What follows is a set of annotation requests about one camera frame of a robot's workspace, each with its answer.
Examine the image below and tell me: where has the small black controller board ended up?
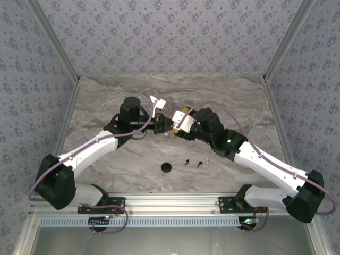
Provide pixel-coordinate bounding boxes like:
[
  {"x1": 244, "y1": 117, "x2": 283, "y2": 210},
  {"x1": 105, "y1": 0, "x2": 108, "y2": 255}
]
[
  {"x1": 239, "y1": 217, "x2": 260, "y2": 231},
  {"x1": 88, "y1": 215, "x2": 112, "y2": 227}
]

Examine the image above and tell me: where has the grey metal panel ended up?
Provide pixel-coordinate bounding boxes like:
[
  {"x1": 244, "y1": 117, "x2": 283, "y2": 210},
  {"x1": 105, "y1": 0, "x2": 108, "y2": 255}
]
[{"x1": 29, "y1": 225, "x2": 318, "y2": 255}]

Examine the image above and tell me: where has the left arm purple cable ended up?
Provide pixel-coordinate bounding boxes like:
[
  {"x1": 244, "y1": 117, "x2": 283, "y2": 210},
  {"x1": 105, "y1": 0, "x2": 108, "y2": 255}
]
[{"x1": 28, "y1": 91, "x2": 157, "y2": 235}]

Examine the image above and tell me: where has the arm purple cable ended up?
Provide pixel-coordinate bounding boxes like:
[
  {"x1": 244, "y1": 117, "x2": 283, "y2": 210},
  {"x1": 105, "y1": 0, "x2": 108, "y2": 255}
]
[
  {"x1": 28, "y1": 91, "x2": 157, "y2": 235},
  {"x1": 178, "y1": 101, "x2": 337, "y2": 234}
]

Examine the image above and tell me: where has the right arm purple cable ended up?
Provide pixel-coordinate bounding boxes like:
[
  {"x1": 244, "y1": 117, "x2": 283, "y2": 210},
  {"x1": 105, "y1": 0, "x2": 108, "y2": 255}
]
[{"x1": 178, "y1": 101, "x2": 337, "y2": 234}]

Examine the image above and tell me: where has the aluminium side rail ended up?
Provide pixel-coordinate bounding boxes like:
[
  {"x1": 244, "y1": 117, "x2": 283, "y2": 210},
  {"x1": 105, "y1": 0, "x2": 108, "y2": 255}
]
[
  {"x1": 54, "y1": 79, "x2": 81, "y2": 157},
  {"x1": 262, "y1": 79, "x2": 297, "y2": 175}
]

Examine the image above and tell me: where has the aluminium base rail extrusion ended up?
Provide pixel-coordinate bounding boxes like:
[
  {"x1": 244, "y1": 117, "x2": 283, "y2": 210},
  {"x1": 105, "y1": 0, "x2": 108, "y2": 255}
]
[{"x1": 28, "y1": 192, "x2": 290, "y2": 217}]

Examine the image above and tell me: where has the slotted grey cable duct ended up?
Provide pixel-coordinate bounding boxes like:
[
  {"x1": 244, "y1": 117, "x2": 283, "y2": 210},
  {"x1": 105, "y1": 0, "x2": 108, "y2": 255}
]
[{"x1": 38, "y1": 215, "x2": 244, "y2": 228}]

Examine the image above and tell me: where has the aluminium corner post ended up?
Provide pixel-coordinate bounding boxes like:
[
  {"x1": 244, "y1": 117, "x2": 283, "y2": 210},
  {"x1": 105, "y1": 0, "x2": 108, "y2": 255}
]
[
  {"x1": 26, "y1": 0, "x2": 81, "y2": 83},
  {"x1": 262, "y1": 0, "x2": 319, "y2": 83}
]

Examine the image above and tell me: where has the aluminium lower frame beam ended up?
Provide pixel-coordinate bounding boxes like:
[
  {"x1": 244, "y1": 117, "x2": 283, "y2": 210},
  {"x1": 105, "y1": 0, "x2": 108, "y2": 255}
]
[
  {"x1": 305, "y1": 220, "x2": 333, "y2": 255},
  {"x1": 12, "y1": 209, "x2": 40, "y2": 255}
]

